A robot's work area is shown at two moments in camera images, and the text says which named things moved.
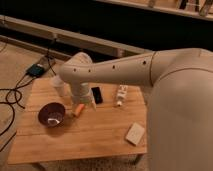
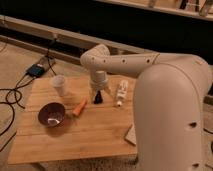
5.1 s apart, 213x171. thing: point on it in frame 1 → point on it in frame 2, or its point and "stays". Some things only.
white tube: x=121 y=93 stays
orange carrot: x=79 y=109 stays
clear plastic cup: x=59 y=84 stays
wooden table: x=97 y=133 stays
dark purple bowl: x=52 y=114 stays
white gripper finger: x=93 y=105 → x=108 y=91
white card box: x=134 y=134 stays
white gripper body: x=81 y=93 → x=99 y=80
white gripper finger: x=74 y=106 → x=93 y=93
